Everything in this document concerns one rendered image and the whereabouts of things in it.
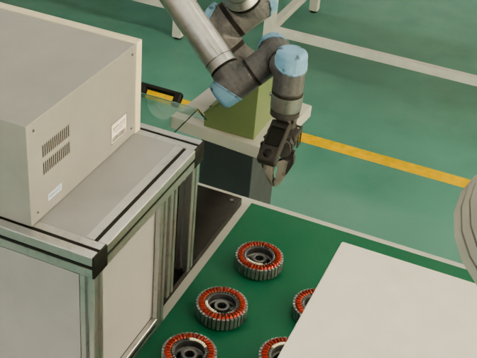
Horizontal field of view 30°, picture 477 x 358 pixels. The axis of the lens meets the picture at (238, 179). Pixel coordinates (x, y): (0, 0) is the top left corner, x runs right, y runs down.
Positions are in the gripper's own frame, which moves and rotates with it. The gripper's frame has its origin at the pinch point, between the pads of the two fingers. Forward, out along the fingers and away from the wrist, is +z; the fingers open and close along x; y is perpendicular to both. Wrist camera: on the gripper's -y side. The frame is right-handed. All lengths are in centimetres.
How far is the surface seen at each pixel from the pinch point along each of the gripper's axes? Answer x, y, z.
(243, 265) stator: -3.6, -26.5, 6.0
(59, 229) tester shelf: 15, -72, -27
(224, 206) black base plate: 10.2, -5.6, 7.3
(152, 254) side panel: 7, -52, -11
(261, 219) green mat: 0.8, -3.5, 9.3
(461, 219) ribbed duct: -51, -106, -75
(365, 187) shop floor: 2, 139, 84
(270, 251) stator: -7.0, -18.5, 6.1
